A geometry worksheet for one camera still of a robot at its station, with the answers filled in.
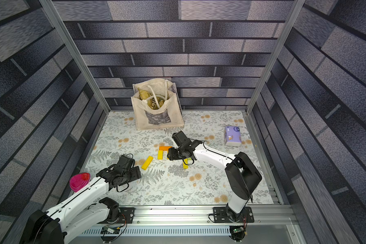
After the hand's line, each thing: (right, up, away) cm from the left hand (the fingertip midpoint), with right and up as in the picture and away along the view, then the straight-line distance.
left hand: (136, 173), depth 85 cm
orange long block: (+14, +12, +13) cm, 23 cm away
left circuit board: (-9, -22, -14) cm, 28 cm away
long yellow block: (+4, +4, +7) cm, 10 cm away
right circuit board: (+54, -24, -12) cm, 60 cm away
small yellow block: (+12, +9, +10) cm, 18 cm away
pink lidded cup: (-26, -1, -9) cm, 28 cm away
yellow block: (+28, +3, +5) cm, 29 cm away
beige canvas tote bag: (+10, +41, +11) cm, 43 cm away
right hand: (+19, +11, +2) cm, 22 cm away
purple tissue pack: (+60, +20, +13) cm, 64 cm away
